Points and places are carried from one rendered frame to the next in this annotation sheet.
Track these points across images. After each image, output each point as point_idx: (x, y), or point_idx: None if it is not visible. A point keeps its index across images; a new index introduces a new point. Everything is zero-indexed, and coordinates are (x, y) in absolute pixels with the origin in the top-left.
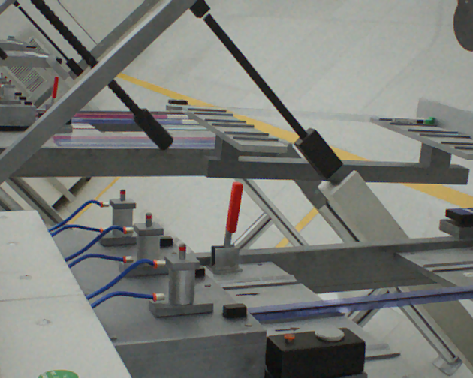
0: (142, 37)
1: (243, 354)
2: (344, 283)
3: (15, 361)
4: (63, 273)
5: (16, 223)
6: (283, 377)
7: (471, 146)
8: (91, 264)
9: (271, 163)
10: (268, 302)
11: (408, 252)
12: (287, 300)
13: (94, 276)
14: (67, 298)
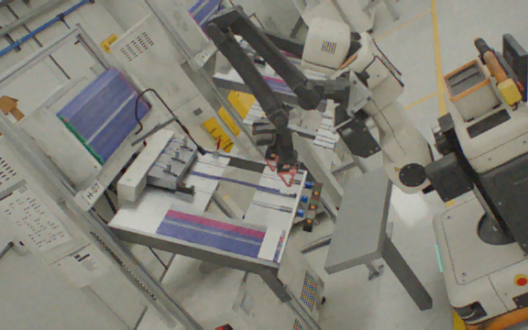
0: (165, 124)
1: (170, 183)
2: (250, 169)
3: (126, 174)
4: (155, 156)
5: (165, 136)
6: (176, 190)
7: (321, 139)
8: (170, 152)
9: None
10: (209, 170)
11: (269, 167)
12: (214, 171)
13: (166, 156)
14: (148, 163)
